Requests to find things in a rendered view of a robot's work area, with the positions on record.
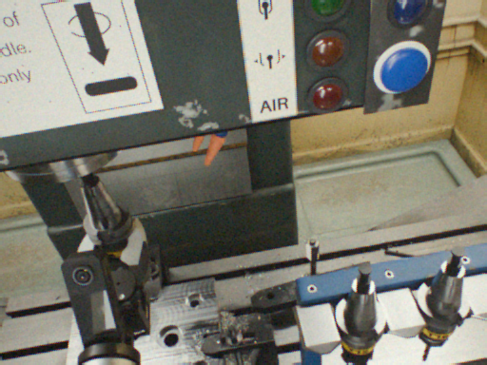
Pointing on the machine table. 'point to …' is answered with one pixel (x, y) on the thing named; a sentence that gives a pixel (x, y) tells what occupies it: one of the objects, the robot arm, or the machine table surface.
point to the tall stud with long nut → (313, 254)
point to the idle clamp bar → (278, 299)
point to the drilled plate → (161, 325)
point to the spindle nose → (37, 175)
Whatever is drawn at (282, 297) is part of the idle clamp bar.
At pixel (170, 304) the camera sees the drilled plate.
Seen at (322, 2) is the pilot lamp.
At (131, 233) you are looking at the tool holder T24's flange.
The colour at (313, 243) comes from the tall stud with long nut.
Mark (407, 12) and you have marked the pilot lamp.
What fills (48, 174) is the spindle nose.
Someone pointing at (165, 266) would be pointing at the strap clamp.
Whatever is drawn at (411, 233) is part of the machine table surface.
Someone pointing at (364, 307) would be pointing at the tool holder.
